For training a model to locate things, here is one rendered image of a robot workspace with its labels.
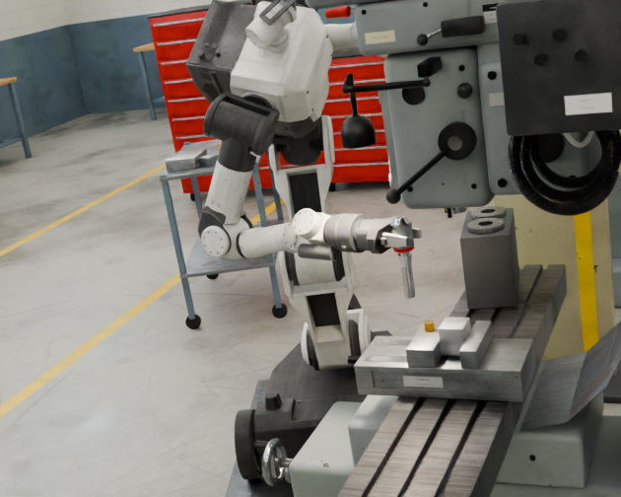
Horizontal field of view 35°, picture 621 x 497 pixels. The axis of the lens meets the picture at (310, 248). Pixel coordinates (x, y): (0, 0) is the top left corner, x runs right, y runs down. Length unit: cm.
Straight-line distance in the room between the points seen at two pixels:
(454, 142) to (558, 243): 205
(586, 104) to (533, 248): 237
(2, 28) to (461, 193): 1088
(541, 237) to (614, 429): 170
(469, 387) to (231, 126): 81
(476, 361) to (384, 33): 66
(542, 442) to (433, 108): 70
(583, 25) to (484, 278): 100
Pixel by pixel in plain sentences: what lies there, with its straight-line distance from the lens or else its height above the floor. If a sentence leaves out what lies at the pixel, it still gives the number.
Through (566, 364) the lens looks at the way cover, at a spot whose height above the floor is 88.
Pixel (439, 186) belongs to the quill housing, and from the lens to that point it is 194.
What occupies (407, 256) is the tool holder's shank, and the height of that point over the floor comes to 117.
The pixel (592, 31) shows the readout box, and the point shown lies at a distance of 155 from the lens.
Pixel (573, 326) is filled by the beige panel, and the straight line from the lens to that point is 401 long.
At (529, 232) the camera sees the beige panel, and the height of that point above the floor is 64.
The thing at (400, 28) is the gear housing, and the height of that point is 168.
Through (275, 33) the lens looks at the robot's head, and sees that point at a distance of 229.
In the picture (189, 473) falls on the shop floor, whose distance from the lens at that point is 384.
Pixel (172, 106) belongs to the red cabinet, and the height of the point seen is 77.
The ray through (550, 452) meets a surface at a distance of 205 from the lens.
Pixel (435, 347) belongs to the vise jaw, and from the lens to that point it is 199.
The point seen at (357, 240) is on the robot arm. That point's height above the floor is 121.
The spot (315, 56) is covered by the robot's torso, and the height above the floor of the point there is 159.
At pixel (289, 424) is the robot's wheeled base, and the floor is 58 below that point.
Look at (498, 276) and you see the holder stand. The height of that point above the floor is 102.
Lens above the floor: 187
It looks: 18 degrees down
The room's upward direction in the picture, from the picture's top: 9 degrees counter-clockwise
